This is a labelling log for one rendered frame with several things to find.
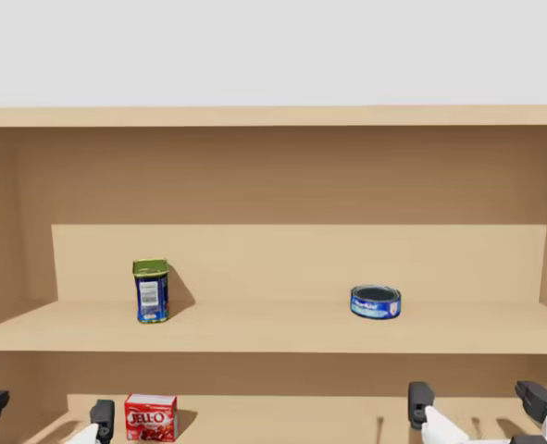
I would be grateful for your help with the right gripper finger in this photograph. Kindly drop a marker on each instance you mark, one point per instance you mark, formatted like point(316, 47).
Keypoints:
point(543, 404)
point(422, 402)

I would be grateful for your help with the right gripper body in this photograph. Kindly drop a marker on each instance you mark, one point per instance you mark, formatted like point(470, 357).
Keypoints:
point(527, 440)

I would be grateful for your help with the blue flat can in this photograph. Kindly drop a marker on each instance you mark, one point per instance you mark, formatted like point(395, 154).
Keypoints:
point(375, 305)

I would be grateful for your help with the green and blue rectangular can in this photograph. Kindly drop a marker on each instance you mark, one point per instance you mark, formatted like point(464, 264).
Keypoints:
point(152, 296)

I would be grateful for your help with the red carton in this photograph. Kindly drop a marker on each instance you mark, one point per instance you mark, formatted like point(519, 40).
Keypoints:
point(150, 418)

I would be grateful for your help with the pale wooden shelf unit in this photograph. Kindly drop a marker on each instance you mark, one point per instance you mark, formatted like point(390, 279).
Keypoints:
point(273, 185)

